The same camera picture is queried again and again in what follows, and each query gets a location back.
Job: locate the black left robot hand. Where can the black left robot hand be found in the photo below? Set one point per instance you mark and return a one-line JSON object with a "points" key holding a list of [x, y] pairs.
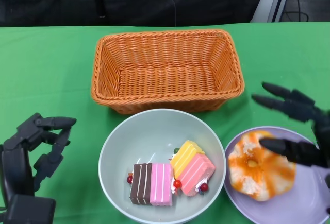
{"points": [[15, 162]]}

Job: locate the white round plate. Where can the white round plate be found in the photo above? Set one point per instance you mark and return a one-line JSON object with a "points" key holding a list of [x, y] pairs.
{"points": [[296, 206]]}

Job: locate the brown pink layered cake slice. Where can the brown pink layered cake slice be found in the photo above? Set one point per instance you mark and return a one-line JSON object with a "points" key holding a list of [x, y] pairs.
{"points": [[154, 185]]}

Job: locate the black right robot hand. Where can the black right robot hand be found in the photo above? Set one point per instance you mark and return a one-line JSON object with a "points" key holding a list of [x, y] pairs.
{"points": [[322, 136]]}

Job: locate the grey green bowl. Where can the grey green bowl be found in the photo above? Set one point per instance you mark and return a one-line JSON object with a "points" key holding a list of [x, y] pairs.
{"points": [[144, 136]]}

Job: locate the orange wicker basket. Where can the orange wicker basket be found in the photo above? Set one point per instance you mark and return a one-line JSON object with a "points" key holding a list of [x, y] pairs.
{"points": [[165, 61]]}

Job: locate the black backdrop curtain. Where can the black backdrop curtain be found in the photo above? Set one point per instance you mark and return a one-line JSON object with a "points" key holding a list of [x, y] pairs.
{"points": [[51, 0]]}

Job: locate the yellow pink layered cake slice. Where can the yellow pink layered cake slice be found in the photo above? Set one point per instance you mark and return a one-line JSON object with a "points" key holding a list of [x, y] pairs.
{"points": [[190, 170]]}

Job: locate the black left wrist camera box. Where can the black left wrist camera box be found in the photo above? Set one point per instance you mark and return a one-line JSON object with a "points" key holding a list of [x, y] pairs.
{"points": [[31, 211]]}

